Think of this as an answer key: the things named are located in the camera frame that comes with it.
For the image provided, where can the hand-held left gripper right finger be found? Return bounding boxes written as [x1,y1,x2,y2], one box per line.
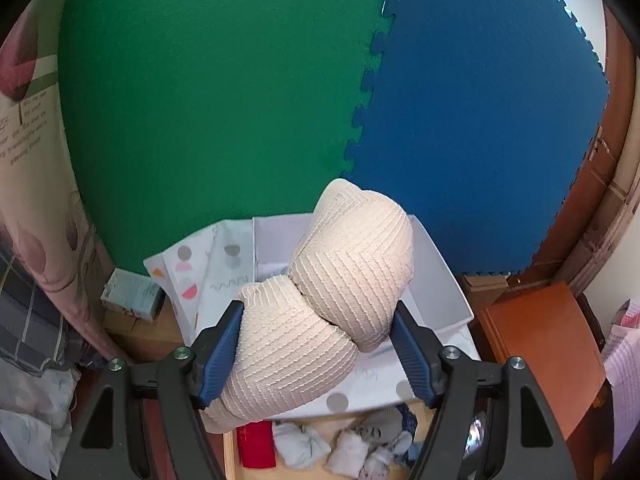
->
[392,301,571,480]

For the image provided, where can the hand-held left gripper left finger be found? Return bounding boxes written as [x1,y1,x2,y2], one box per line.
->
[57,300,246,480]

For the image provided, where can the dark blue sock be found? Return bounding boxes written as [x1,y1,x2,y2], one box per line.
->
[397,405,421,466]

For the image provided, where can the red cloth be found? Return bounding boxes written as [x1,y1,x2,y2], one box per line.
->
[236,421,277,469]

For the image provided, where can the wooden drawer with white front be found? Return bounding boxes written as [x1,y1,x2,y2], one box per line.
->
[222,400,441,480]

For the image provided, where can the cream ribbed knit sock bundle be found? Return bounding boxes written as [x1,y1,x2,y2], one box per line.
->
[204,178,416,435]

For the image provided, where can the white sock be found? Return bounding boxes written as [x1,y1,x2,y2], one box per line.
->
[272,422,332,472]
[326,429,372,478]

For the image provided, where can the brown cardboard box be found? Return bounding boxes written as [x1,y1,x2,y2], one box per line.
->
[102,305,193,366]

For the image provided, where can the pale blue small carton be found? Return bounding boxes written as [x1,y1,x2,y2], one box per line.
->
[100,268,167,322]

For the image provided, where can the orange wooden stool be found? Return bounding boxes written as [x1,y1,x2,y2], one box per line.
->
[475,281,608,443]

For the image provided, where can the grey plaid blanket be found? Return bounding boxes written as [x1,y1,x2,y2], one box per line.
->
[0,245,76,376]

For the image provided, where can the pink checked cloth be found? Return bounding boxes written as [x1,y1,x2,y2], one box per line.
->
[602,299,640,461]

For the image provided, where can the blue foam mat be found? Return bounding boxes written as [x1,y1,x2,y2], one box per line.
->
[340,0,612,277]

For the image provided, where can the green foam mat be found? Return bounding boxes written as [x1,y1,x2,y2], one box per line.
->
[57,0,401,281]

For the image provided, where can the tan taped cardboard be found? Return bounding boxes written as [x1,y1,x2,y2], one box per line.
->
[565,110,640,301]

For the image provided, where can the floral printed bedsheet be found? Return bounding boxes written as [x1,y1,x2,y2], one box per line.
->
[0,0,121,361]

